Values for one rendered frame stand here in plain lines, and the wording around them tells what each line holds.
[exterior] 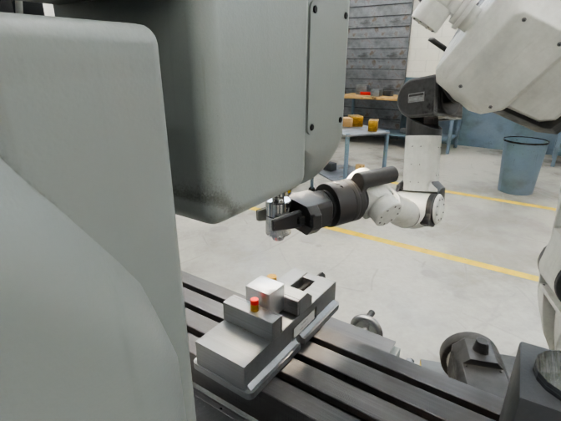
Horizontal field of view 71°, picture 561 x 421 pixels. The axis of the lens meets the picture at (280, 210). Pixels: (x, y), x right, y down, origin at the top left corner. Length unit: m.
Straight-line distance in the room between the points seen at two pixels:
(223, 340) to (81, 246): 0.57
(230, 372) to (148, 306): 0.49
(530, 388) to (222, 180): 0.45
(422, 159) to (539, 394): 0.63
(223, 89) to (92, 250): 0.20
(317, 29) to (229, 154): 0.24
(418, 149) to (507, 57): 0.29
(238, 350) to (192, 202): 0.41
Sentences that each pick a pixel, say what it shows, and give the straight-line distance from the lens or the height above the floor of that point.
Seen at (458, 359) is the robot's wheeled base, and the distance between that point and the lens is 1.50.
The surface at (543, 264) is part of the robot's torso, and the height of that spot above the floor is 1.02.
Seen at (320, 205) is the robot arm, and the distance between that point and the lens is 0.72.
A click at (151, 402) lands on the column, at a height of 1.28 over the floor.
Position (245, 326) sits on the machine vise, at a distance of 0.81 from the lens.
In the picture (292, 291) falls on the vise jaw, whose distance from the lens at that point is 0.84.
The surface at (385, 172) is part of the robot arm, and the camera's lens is 0.81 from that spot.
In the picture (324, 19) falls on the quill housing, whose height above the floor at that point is 1.56.
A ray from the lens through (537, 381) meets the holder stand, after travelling 0.63.
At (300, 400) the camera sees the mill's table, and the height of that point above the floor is 0.94.
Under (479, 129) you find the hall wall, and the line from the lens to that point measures 8.19.
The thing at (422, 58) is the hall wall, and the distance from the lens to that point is 8.35.
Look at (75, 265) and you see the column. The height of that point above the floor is 1.40.
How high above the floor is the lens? 1.50
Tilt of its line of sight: 21 degrees down
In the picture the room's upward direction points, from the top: straight up
